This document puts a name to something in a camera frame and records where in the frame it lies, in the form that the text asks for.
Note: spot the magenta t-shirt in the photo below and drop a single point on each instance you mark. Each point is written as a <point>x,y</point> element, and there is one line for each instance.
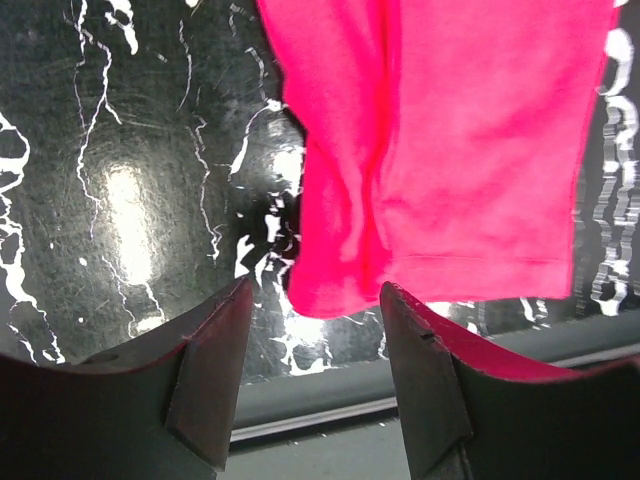
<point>443,144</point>

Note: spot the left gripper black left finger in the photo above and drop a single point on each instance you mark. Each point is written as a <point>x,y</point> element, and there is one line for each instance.
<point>159,406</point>

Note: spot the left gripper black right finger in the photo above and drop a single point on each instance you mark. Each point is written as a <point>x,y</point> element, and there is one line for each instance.
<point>471,409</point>

